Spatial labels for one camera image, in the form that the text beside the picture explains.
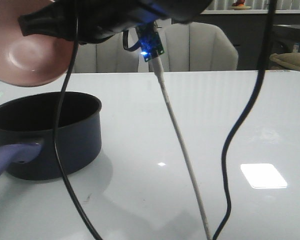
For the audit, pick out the blue circuit board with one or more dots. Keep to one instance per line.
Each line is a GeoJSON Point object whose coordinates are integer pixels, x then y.
{"type": "Point", "coordinates": [149, 41]}

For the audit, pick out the dark side table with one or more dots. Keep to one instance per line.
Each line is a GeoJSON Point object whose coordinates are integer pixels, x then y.
{"type": "Point", "coordinates": [286, 39]}

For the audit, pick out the beige chair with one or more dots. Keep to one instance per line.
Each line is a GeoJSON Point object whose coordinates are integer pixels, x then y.
{"type": "Point", "coordinates": [197, 47]}
{"type": "Point", "coordinates": [106, 57]}

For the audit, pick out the left beige chair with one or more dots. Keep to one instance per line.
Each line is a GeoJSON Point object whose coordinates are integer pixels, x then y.
{"type": "Point", "coordinates": [106, 57]}

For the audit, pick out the dark blue saucepan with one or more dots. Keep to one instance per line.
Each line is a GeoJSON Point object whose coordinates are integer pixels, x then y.
{"type": "Point", "coordinates": [27, 149]}

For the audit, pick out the fruit plate on counter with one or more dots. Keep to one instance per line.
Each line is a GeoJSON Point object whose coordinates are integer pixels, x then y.
{"type": "Point", "coordinates": [239, 5]}

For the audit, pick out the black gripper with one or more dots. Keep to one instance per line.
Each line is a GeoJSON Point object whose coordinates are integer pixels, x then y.
{"type": "Point", "coordinates": [95, 21]}

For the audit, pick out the right beige chair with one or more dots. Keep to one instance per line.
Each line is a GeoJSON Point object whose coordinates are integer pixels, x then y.
{"type": "Point", "coordinates": [197, 47]}

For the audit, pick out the tan cushion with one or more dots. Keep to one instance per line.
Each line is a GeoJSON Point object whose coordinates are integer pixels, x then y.
{"type": "Point", "coordinates": [286, 61]}

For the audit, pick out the grey counter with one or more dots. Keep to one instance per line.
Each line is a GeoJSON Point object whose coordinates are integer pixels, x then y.
{"type": "Point", "coordinates": [245, 31]}

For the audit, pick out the pink bowl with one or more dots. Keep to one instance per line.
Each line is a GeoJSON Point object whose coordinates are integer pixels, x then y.
{"type": "Point", "coordinates": [32, 60]}

